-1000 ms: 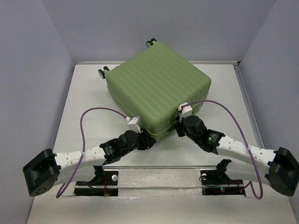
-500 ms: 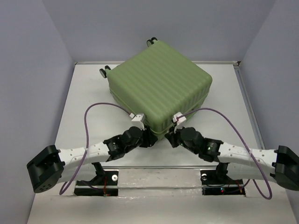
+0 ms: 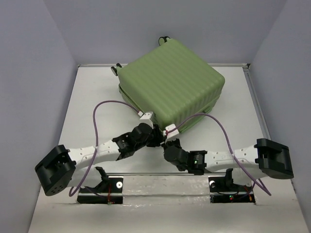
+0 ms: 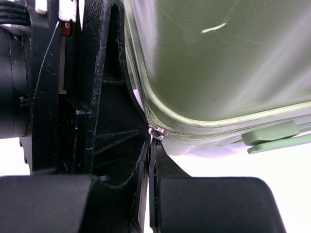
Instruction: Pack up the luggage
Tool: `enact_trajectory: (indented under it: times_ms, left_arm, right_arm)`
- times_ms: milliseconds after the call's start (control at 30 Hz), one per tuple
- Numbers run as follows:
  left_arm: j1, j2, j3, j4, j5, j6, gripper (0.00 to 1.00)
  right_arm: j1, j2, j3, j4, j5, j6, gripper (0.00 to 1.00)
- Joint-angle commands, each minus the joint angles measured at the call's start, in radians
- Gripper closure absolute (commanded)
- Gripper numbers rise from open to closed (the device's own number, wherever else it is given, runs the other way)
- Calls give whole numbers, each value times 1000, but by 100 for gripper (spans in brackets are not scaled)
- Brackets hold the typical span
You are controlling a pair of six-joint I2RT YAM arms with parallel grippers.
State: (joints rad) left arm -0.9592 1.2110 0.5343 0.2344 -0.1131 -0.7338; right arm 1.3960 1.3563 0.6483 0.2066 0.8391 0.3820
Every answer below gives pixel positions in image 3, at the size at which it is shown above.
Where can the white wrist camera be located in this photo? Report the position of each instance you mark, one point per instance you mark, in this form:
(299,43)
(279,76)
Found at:
(146,118)
(170,133)

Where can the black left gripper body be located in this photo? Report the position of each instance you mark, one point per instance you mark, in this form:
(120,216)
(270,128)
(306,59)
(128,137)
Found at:
(152,140)

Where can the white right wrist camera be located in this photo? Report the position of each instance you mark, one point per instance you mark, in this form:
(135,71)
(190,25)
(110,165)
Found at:
(170,133)

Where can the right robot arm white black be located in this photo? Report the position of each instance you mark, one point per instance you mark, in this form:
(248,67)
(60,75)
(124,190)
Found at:
(266,158)

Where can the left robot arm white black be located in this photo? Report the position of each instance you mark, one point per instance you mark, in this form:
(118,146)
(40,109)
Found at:
(62,167)

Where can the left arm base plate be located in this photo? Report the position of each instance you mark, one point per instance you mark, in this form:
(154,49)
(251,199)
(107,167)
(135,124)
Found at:
(109,193)

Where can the green hard-shell suitcase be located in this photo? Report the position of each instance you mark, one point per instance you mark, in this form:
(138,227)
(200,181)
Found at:
(171,81)

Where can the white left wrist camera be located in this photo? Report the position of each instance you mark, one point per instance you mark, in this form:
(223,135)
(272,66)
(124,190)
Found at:
(146,118)

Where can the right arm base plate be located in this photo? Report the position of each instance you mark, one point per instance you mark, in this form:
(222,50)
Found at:
(222,192)

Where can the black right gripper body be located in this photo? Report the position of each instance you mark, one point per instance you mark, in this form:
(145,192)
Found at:
(174,143)

